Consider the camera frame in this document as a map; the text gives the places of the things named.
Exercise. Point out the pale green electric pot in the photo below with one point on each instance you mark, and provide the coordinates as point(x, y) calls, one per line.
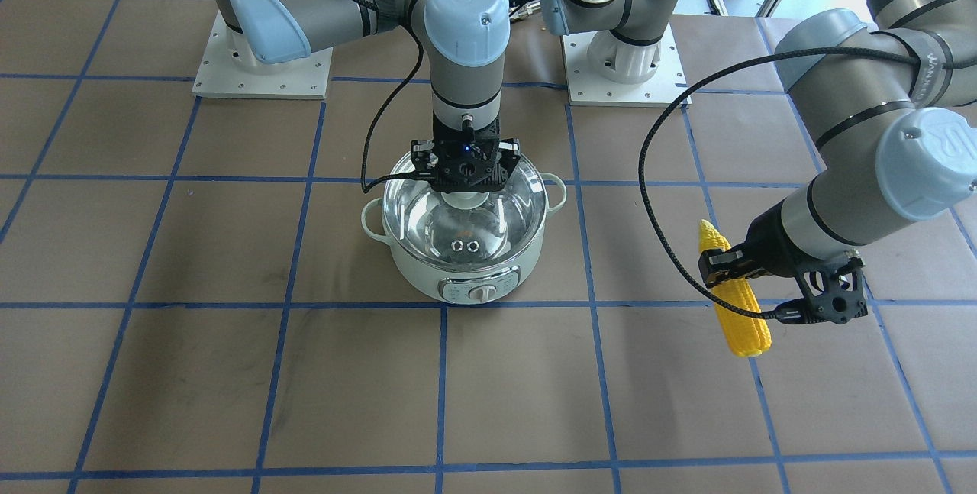
point(467, 287)

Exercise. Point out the yellow corn cob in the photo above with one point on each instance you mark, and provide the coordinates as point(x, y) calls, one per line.
point(746, 337)

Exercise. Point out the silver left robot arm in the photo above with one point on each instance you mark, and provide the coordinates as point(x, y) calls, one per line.
point(879, 101)

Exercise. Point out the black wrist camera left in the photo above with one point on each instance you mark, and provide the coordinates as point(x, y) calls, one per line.
point(833, 290)

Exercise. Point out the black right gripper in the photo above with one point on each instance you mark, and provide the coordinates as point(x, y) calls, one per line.
point(420, 153)

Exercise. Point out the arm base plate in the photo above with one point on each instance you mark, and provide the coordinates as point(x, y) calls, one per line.
point(229, 69)
point(602, 71)

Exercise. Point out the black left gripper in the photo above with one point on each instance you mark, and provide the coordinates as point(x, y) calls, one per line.
point(772, 244)

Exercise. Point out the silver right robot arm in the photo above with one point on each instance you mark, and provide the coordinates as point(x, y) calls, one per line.
point(464, 42)

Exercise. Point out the glass pot lid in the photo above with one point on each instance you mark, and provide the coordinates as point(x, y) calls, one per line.
point(466, 231)

